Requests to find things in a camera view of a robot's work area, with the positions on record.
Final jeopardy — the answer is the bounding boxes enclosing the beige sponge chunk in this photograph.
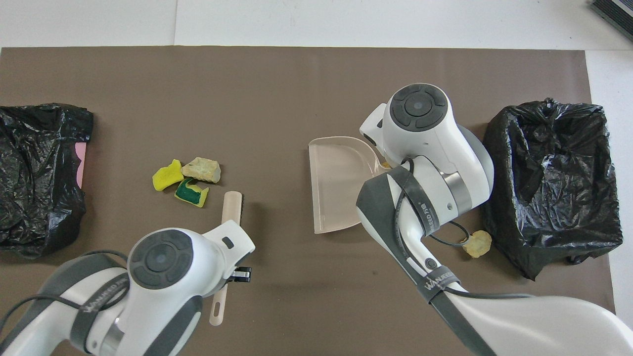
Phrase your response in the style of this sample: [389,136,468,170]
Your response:
[181,157,222,184]

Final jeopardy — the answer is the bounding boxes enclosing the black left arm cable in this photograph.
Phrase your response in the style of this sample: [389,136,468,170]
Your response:
[0,250,130,337]

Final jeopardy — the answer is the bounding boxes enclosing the green yellow curved sponge piece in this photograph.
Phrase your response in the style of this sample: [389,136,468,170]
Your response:
[174,178,210,208]

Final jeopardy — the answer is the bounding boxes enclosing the dark ribbed device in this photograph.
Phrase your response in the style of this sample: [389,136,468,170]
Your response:
[591,0,633,43]

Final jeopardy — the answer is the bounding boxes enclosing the black bag lined pink bin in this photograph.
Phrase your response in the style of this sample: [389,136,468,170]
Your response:
[0,103,94,260]

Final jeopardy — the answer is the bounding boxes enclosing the pale yellow sponge chunk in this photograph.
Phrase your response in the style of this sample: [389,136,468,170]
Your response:
[462,230,493,259]

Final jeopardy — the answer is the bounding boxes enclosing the brown paper table mat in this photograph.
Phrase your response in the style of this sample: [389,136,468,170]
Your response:
[0,46,621,356]

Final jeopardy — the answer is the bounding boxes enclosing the yellow sponge piece green backing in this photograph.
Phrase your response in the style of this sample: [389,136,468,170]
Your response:
[152,159,184,192]

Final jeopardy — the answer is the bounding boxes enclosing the beige plastic dustpan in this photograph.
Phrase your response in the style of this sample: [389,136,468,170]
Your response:
[308,136,391,234]

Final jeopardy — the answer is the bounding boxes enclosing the beige hand brush black bristles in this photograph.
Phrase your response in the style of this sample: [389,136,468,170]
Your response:
[209,191,243,327]

